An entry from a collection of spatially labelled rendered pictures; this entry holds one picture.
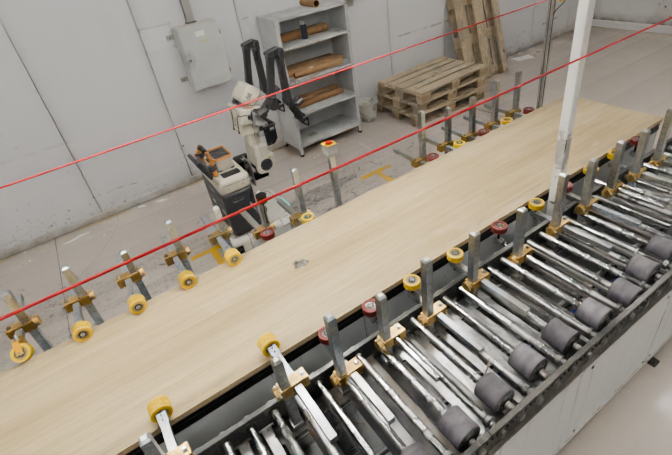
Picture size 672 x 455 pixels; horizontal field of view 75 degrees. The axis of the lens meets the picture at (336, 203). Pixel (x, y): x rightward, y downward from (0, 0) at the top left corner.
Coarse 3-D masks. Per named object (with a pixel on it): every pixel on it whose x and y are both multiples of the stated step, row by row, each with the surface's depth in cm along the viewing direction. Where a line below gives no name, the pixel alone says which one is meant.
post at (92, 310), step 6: (66, 270) 205; (72, 270) 210; (66, 276) 206; (72, 276) 208; (72, 282) 209; (78, 288) 212; (78, 294) 213; (84, 294) 215; (84, 306) 217; (90, 306) 219; (90, 312) 220; (96, 312) 222; (96, 318) 223; (102, 318) 227; (96, 324) 225
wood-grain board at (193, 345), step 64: (512, 128) 314; (576, 128) 301; (640, 128) 289; (384, 192) 268; (448, 192) 258; (512, 192) 249; (256, 256) 233; (320, 256) 226; (384, 256) 219; (128, 320) 207; (192, 320) 201; (256, 320) 195; (320, 320) 190; (0, 384) 186; (64, 384) 181; (128, 384) 176; (192, 384) 172; (0, 448) 161; (64, 448) 157; (128, 448) 155
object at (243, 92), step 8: (240, 80) 338; (240, 88) 331; (248, 88) 325; (256, 88) 330; (232, 96) 340; (240, 96) 327; (248, 96) 328; (256, 96) 331; (248, 104) 331; (256, 104) 334
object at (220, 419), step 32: (608, 160) 278; (576, 192) 272; (512, 224) 244; (480, 256) 238; (352, 320) 198; (320, 352) 195; (256, 384) 180; (192, 416) 168; (224, 416) 177; (192, 448) 174
